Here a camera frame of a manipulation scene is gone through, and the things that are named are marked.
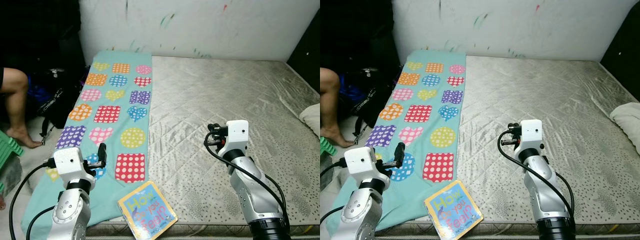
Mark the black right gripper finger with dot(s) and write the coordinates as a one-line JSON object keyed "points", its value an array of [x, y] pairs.
{"points": [[214, 128], [513, 127]]}

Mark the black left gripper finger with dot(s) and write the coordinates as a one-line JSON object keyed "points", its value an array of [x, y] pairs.
{"points": [[102, 154], [400, 154]]}

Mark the teal blanket with dotted patches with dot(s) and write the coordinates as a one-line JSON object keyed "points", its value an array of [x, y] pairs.
{"points": [[415, 187], [107, 187]]}

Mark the colourful children's board book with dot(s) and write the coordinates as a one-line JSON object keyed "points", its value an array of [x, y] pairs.
{"points": [[147, 210], [452, 210]]}

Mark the cream white pillow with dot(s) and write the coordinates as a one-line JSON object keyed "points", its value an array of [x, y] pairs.
{"points": [[311, 120], [627, 120]]}

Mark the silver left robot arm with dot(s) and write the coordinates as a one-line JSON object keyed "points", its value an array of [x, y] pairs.
{"points": [[70, 215], [362, 215]]}

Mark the grey quilted mattress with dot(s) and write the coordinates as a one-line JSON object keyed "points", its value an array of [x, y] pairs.
{"points": [[540, 100], [225, 100]]}

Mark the black bag white lettering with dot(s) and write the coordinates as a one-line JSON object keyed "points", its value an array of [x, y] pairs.
{"points": [[375, 100], [62, 100]]}

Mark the green plastic stool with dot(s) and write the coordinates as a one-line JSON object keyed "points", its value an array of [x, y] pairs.
{"points": [[326, 146], [7, 147]]}

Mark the person bare leg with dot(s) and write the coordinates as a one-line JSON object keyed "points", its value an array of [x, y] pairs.
{"points": [[330, 100], [15, 100]]}

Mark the black tufted headboard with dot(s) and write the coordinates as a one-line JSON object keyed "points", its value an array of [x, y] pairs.
{"points": [[307, 55], [625, 50]]}

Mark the black mesh chair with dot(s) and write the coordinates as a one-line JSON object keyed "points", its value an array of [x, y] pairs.
{"points": [[355, 30], [35, 30]]}

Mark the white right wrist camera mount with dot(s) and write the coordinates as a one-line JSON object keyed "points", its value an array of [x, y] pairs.
{"points": [[531, 133], [238, 134]]}

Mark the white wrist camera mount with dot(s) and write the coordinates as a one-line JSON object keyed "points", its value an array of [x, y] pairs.
{"points": [[361, 161], [69, 161], [238, 134], [531, 133]]}

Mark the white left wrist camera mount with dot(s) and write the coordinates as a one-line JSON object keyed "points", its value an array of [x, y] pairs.
{"points": [[361, 161], [69, 161]]}

